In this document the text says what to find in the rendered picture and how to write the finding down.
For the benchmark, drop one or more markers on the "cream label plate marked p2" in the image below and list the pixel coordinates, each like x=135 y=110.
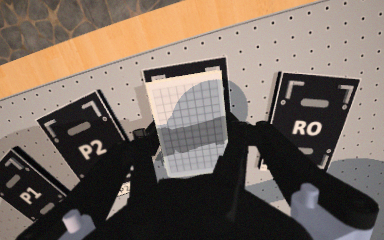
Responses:
x=124 y=189

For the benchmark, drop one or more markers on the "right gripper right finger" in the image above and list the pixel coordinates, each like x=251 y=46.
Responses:
x=328 y=208

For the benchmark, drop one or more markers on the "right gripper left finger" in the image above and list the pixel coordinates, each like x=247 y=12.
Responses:
x=89 y=203

